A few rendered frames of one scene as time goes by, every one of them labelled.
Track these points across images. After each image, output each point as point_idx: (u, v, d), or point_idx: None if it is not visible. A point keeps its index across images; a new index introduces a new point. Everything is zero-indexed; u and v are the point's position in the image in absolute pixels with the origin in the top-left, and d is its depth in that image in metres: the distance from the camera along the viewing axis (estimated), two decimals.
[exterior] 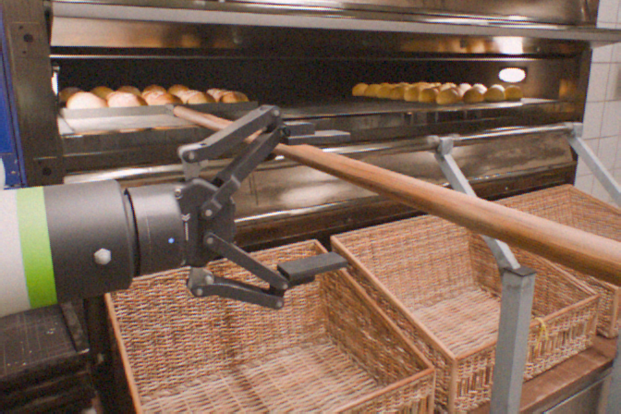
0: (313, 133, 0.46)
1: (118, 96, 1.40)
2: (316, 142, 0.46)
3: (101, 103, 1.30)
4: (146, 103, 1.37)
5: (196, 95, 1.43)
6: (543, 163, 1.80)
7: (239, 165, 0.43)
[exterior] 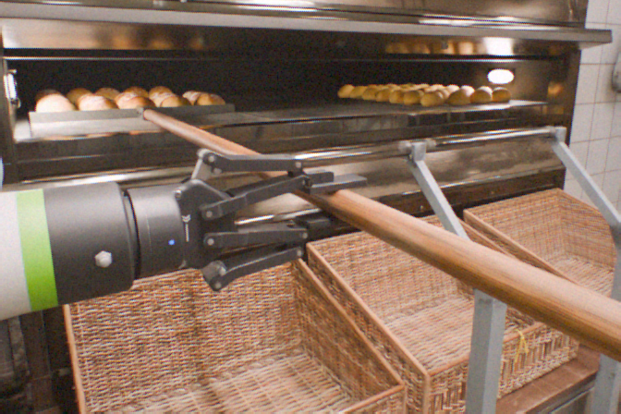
0: (333, 180, 0.48)
1: (89, 99, 1.36)
2: (335, 189, 0.48)
3: (68, 105, 1.26)
4: (116, 106, 1.33)
5: (169, 98, 1.39)
6: (530, 166, 1.76)
7: (255, 189, 0.44)
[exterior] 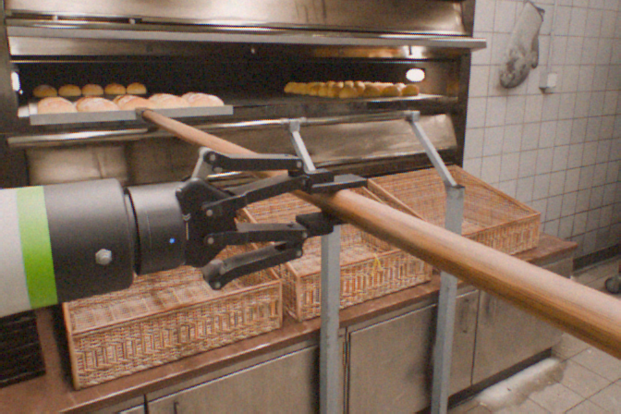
0: (333, 180, 0.48)
1: (88, 101, 1.37)
2: (335, 189, 0.48)
3: (68, 107, 1.27)
4: (115, 108, 1.34)
5: (168, 100, 1.41)
6: None
7: (255, 188, 0.44)
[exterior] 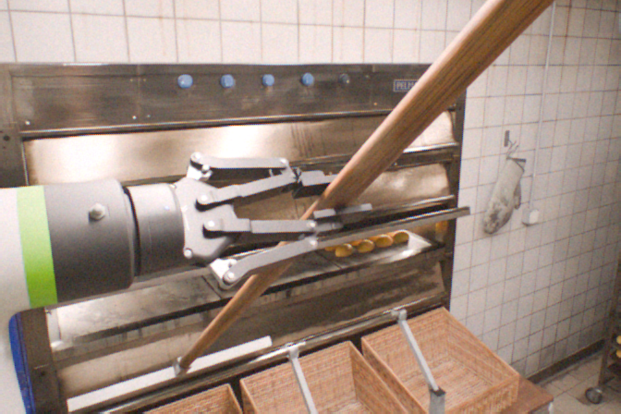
0: (323, 178, 0.50)
1: None
2: (328, 181, 0.49)
3: None
4: None
5: None
6: (418, 297, 2.39)
7: (247, 184, 0.46)
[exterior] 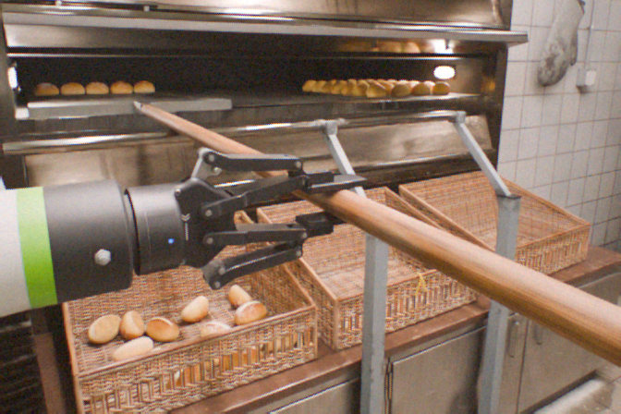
0: (333, 180, 0.48)
1: None
2: (335, 189, 0.48)
3: None
4: None
5: (194, 322, 1.37)
6: (463, 150, 2.03)
7: (255, 188, 0.44)
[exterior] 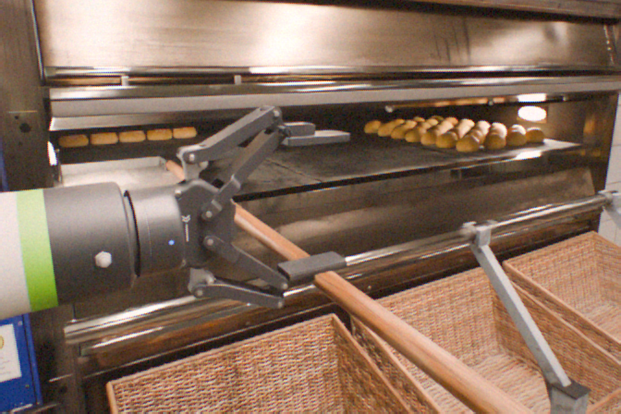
0: (313, 133, 0.46)
1: None
2: (316, 143, 0.46)
3: None
4: None
5: None
6: None
7: (239, 166, 0.43)
